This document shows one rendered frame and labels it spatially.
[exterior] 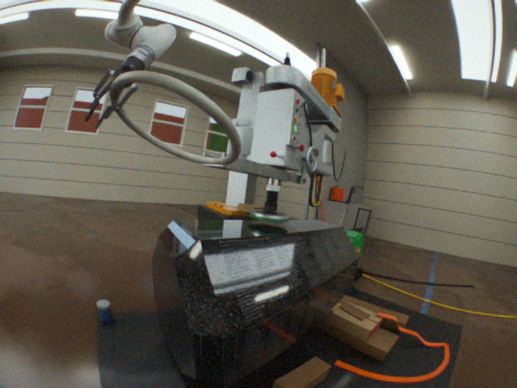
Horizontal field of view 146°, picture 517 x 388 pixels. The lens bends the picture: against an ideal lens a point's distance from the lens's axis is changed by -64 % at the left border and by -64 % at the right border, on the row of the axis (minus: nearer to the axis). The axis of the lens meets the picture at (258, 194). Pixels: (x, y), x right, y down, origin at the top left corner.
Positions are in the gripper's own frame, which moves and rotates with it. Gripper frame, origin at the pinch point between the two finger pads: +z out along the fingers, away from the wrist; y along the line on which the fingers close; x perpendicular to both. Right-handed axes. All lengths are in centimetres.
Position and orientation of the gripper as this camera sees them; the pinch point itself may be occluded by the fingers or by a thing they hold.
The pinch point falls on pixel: (97, 114)
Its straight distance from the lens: 68.8
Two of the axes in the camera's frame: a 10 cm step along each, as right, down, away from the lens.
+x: -6.6, -0.2, 7.5
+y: 6.8, 4.3, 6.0
